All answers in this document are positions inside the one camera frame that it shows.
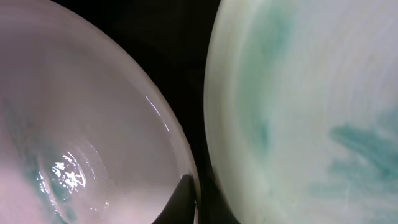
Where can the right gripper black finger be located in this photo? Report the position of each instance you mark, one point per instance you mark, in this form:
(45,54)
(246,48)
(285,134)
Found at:
(180,209)

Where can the white plate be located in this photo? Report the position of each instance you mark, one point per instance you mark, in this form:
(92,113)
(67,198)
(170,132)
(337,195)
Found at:
(86,136)
(301,110)

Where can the large dark brown tray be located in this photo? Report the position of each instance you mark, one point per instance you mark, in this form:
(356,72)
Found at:
(169,39)

